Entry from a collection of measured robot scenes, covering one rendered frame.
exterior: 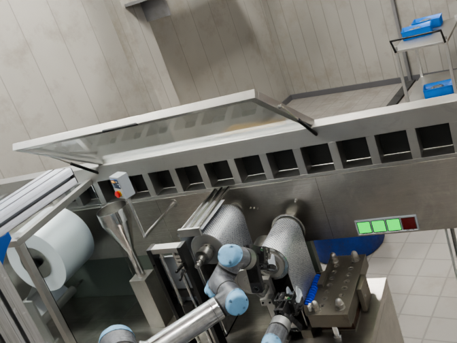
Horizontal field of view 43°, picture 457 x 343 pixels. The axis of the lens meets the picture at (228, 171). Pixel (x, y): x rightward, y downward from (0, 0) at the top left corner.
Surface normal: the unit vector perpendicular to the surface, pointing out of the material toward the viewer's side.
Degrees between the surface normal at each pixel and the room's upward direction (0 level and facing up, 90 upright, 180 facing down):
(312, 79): 90
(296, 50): 90
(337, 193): 90
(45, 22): 90
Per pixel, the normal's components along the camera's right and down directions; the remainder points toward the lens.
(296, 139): -0.36, 0.45
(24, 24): 0.80, -0.06
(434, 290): -0.32, -0.88
